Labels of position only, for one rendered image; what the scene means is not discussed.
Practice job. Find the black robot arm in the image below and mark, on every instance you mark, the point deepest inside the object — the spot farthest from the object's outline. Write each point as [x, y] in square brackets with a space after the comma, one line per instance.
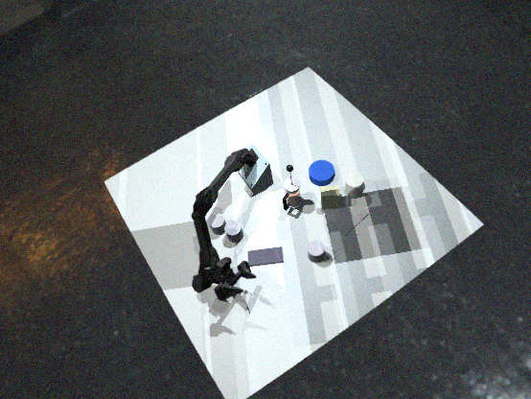
[208, 256]

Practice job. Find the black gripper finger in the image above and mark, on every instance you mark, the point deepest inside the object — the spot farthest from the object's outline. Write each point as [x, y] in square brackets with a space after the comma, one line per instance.
[247, 274]
[230, 290]

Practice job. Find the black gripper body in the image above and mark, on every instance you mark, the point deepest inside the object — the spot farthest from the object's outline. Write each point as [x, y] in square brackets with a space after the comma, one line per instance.
[230, 278]

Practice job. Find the blue cylinder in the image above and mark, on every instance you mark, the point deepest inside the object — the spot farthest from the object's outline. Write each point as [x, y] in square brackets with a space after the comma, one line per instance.
[322, 172]

